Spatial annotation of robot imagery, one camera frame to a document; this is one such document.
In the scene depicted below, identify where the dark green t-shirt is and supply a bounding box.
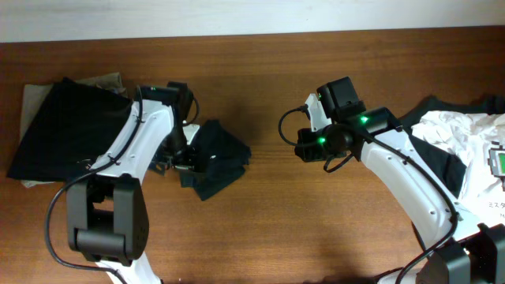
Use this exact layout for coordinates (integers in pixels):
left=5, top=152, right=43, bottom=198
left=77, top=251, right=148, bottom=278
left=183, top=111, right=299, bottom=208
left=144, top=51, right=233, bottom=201
left=179, top=120, right=252, bottom=201

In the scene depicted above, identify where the folded beige garment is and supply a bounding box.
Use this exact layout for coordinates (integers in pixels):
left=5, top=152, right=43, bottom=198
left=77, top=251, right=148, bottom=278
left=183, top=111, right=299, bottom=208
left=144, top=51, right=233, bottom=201
left=18, top=72, right=129, bottom=189

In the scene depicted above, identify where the white crumpled garment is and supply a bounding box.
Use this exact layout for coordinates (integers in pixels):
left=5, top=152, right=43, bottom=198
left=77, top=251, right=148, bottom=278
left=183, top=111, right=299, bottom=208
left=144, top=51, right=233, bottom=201
left=410, top=110, right=505, bottom=222

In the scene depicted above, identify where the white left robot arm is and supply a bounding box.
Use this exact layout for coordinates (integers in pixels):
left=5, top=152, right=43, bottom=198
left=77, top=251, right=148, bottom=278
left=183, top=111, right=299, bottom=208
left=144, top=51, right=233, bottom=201
left=65, top=82, right=200, bottom=283

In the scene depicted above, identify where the dark garment under pile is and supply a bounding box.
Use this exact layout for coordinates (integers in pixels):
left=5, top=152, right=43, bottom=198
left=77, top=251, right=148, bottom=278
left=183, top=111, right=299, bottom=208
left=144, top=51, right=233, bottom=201
left=399, top=94, right=504, bottom=197

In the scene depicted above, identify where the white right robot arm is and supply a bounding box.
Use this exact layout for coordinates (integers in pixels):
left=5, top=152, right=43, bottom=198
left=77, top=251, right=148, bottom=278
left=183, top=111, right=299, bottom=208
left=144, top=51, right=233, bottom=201
left=295, top=77, right=504, bottom=283

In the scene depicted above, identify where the folded black garment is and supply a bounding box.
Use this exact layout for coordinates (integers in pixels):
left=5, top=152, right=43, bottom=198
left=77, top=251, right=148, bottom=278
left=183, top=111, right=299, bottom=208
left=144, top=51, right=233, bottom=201
left=6, top=77, right=133, bottom=185

